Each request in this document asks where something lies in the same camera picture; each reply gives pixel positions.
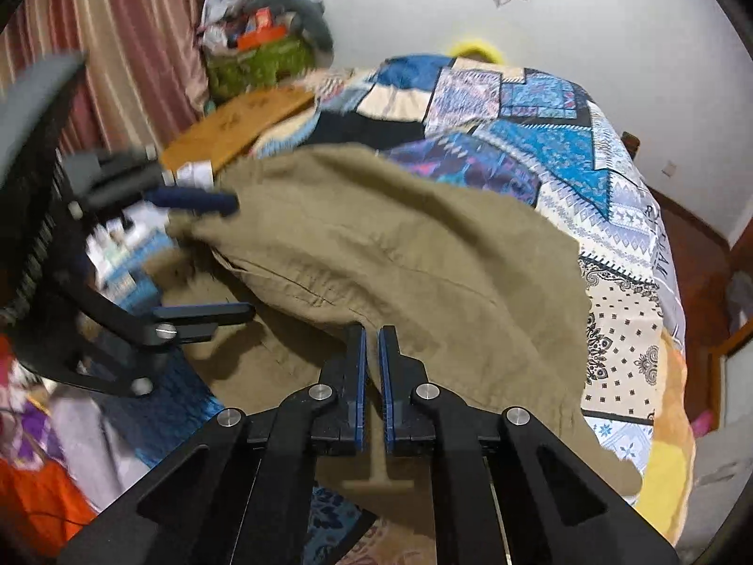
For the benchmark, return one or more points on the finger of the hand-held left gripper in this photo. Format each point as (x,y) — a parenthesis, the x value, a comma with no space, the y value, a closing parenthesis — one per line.
(197,200)
(203,310)

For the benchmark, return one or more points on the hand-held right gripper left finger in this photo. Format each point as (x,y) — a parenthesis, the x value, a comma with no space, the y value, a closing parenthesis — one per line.
(359,378)

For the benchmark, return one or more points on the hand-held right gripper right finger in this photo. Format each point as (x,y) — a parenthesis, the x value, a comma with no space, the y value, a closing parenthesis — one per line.
(385,378)

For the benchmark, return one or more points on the olive green pants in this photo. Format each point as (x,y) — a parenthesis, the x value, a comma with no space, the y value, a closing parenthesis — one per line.
(400,259)

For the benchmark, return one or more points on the white paper slip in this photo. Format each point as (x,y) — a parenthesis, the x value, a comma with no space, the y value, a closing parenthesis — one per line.
(194,174)

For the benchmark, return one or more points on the wooden board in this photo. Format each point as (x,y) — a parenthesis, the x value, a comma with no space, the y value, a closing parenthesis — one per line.
(235,123)

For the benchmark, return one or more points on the small boxes pile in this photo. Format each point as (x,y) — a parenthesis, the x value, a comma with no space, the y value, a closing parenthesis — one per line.
(117,253)

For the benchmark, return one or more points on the striped red curtain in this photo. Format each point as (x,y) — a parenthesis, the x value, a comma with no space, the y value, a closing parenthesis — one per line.
(112,41)

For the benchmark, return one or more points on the green bag of clutter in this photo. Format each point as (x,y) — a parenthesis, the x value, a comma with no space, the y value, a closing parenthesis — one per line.
(259,62)

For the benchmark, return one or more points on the orange cloth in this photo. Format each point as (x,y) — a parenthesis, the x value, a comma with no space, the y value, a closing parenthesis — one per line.
(38,503)

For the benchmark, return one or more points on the blue patchwork quilt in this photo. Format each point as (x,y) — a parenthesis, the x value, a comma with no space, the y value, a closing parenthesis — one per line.
(529,147)

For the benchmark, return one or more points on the yellow blanket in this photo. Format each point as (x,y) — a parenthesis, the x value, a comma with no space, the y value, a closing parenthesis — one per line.
(665,459)

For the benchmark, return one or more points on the yellow round object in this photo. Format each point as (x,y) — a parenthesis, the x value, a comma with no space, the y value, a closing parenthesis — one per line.
(477,49)

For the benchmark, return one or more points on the pink object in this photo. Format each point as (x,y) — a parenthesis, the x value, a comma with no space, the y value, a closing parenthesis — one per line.
(703,424)

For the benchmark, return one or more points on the white wall socket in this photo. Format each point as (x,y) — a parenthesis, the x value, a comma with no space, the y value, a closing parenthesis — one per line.
(668,169)

